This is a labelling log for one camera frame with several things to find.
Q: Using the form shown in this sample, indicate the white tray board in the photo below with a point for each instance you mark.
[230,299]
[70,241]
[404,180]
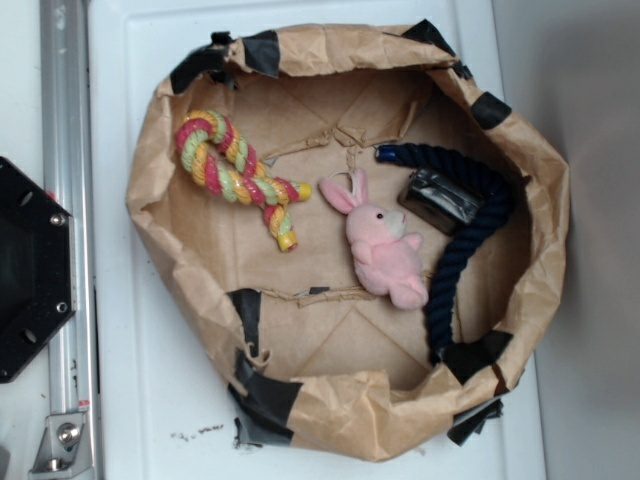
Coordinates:
[166,413]

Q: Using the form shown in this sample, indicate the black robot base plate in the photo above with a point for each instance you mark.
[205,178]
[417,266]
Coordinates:
[36,276]

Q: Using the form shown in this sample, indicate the multicolored twisted rope toy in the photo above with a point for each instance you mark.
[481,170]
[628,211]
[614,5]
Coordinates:
[219,158]

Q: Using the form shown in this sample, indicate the metal corner bracket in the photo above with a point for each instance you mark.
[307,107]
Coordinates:
[64,451]

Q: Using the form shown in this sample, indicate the black tape-wrapped block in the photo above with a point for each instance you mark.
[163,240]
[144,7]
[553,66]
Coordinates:
[442,202]

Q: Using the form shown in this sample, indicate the aluminium extrusion rail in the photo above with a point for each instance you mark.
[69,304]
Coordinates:
[73,352]

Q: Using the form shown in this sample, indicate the pink plush bunny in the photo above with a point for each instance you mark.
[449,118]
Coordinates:
[385,256]

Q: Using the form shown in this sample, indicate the brown paper bag bin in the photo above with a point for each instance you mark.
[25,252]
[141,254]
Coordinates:
[312,359]

